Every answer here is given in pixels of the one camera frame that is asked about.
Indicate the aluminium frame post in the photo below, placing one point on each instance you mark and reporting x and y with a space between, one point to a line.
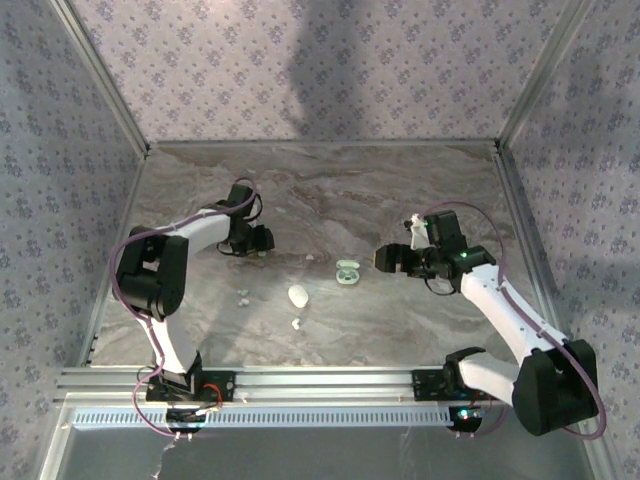
102 75
544 75

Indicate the black controller board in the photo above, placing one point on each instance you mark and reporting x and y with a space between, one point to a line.
185 425
467 425

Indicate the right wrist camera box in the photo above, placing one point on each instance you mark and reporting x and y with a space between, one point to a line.
416 235

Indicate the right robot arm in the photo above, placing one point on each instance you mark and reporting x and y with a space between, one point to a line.
495 300

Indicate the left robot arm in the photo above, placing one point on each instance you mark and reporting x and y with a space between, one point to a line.
205 235

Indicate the aluminium frame cross bar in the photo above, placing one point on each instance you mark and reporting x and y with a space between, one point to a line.
325 144

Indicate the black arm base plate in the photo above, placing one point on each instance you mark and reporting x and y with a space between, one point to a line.
227 385
425 387

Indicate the aluminium table side rail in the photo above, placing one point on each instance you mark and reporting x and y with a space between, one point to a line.
132 195
522 210

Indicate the white charging case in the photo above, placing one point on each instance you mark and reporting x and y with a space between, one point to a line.
298 296

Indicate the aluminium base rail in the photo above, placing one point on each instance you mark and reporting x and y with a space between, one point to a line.
325 385

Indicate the mint green charging case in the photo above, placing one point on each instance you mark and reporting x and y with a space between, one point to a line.
347 272

